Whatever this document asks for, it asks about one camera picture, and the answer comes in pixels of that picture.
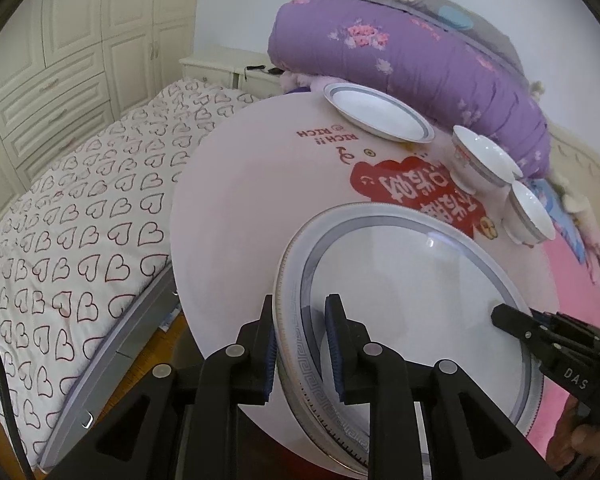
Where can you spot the grey bed frame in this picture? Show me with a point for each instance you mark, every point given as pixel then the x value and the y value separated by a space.
pixel 110 360

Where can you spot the large white plate grey rim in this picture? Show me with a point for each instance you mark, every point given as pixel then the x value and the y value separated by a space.
pixel 420 285

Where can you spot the small black object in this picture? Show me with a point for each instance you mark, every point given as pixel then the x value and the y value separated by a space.
pixel 254 67

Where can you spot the pink fleece blanket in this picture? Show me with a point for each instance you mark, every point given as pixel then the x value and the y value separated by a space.
pixel 570 280

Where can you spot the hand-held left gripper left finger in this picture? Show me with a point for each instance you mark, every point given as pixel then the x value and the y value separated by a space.
pixel 269 355

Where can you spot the person's right hand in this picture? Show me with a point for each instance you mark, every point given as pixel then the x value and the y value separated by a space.
pixel 572 440

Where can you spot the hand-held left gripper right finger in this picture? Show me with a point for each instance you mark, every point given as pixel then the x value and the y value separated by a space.
pixel 332 345

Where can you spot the cream headboard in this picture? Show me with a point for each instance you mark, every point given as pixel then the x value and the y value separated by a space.
pixel 590 160

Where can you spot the cream panelled wardrobe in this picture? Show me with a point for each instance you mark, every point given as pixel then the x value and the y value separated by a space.
pixel 55 35

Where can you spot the white heart-print bed sheet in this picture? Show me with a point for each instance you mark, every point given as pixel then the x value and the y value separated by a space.
pixel 80 210

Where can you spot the purple floral quilt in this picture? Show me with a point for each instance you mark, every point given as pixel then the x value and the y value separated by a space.
pixel 405 55

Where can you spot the small white plate grey rim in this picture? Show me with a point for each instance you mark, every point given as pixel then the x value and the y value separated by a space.
pixel 375 110

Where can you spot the cream nightstand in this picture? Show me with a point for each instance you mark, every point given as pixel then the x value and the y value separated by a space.
pixel 215 67

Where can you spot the white bowl grey band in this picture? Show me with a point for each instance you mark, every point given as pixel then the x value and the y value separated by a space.
pixel 530 210
pixel 485 152

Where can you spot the round pink printed table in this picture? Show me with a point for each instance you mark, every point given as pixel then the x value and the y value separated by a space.
pixel 240 210

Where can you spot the blue cartoon blanket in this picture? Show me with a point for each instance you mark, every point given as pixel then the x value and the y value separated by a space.
pixel 575 240

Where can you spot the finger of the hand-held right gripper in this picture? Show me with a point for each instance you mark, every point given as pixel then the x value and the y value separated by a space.
pixel 520 327
pixel 575 329

